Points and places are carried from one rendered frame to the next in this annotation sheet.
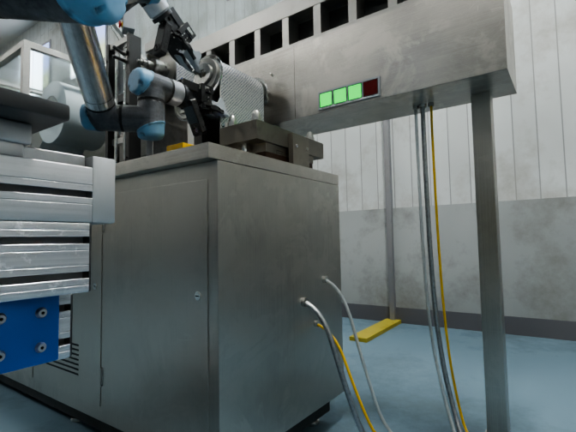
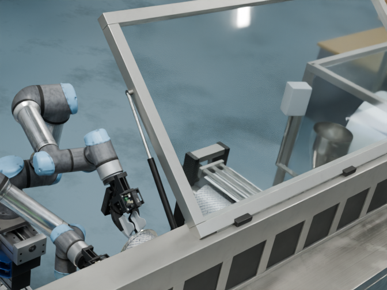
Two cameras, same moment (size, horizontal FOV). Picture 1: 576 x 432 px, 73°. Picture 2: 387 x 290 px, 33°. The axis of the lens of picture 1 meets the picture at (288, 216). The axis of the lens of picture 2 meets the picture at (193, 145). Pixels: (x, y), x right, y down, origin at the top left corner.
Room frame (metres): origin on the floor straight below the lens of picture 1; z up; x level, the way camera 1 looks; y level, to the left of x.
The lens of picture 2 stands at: (1.63, -1.23, 2.54)
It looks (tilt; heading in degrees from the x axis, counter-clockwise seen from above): 30 degrees down; 96
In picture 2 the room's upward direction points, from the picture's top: 11 degrees clockwise
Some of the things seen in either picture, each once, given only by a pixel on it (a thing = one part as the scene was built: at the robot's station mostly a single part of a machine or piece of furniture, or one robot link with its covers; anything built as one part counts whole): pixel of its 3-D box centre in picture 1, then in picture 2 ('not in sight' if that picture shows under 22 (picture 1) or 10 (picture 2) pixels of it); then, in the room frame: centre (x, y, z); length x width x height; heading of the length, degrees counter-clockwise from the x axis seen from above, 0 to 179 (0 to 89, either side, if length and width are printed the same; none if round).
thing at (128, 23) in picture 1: (126, 21); not in sight; (1.71, 0.71, 1.66); 0.07 x 0.07 x 0.10; 29
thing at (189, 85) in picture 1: (194, 98); (95, 267); (1.24, 0.30, 1.12); 0.12 x 0.08 x 0.09; 144
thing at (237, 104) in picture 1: (243, 117); not in sight; (1.43, 0.16, 1.11); 0.23 x 0.01 x 0.18; 144
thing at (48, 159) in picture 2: not in sight; (35, 129); (0.90, 0.57, 1.38); 0.49 x 0.11 x 0.12; 129
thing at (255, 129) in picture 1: (275, 144); not in sight; (1.39, 0.04, 1.00); 0.40 x 0.16 x 0.06; 144
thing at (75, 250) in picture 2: (172, 93); (82, 254); (1.17, 0.35, 1.11); 0.08 x 0.05 x 0.08; 54
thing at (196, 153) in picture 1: (81, 199); not in sight; (1.94, 1.02, 0.88); 2.52 x 0.66 x 0.04; 54
